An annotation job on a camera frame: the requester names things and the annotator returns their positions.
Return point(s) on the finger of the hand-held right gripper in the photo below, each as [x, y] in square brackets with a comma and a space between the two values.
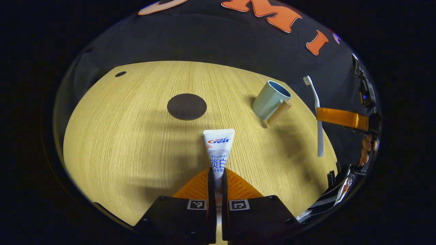
[337, 117]

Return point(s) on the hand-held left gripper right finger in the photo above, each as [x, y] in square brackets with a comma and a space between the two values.
[224, 211]

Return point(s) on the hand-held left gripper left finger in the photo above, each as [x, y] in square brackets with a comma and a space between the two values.
[212, 211]

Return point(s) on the white toothbrush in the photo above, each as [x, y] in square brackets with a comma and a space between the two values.
[319, 136]

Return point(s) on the white toothpaste tube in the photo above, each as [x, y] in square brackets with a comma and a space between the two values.
[219, 146]

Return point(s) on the pale green cup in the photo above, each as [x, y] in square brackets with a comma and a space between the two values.
[267, 102]

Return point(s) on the dark round coaster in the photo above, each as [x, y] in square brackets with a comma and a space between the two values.
[186, 107]

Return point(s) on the black backdrop cloth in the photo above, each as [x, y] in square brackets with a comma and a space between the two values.
[204, 41]

